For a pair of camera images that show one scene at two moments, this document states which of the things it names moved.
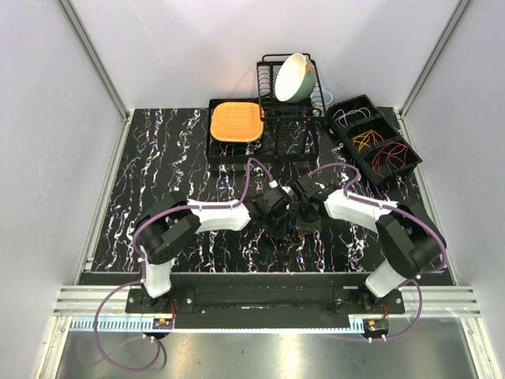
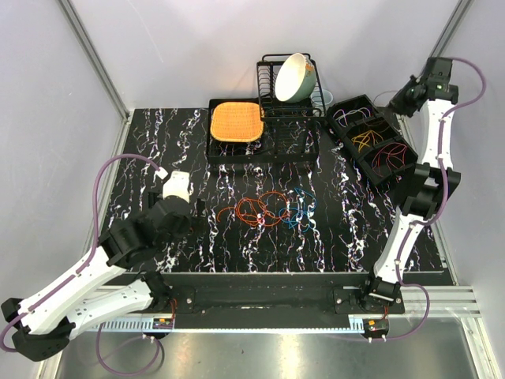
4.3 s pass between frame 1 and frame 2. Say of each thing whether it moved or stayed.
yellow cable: stayed
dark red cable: stayed
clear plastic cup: stayed
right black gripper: moved
